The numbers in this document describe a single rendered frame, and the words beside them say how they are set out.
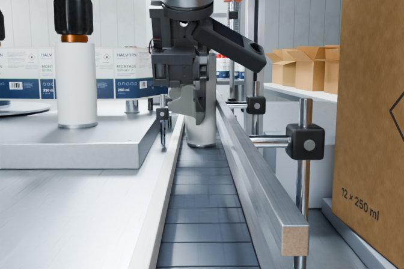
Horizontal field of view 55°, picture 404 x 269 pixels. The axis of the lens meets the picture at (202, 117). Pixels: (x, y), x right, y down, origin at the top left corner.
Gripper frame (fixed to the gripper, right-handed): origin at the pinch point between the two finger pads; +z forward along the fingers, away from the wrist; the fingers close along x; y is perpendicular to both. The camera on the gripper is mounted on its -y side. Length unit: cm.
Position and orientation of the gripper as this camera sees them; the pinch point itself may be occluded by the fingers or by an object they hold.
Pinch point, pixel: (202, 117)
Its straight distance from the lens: 65.0
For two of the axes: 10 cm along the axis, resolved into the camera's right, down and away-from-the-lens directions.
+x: 0.1, 6.2, -7.9
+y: -10.0, 0.0, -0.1
